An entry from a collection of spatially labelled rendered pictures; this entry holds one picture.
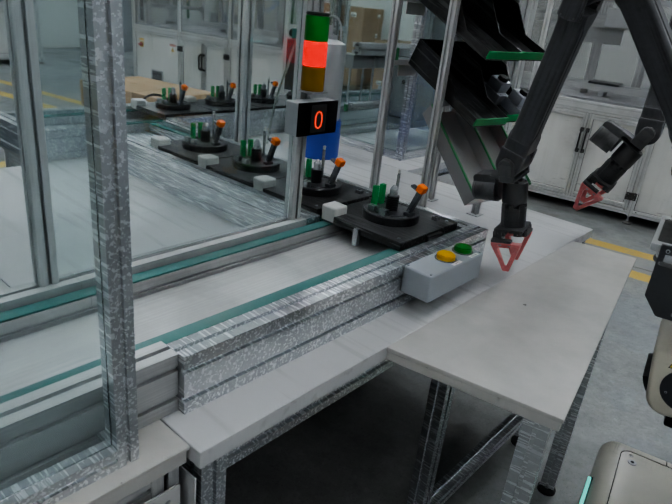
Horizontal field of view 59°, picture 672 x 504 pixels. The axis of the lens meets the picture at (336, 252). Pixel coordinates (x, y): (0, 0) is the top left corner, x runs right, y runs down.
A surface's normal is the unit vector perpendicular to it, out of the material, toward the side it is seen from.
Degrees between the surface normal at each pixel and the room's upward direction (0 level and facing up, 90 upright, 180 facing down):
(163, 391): 90
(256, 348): 90
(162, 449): 0
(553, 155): 90
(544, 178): 90
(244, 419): 0
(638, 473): 0
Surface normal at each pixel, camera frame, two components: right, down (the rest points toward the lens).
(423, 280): -0.66, 0.23
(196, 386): 0.74, 0.33
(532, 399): 0.10, -0.92
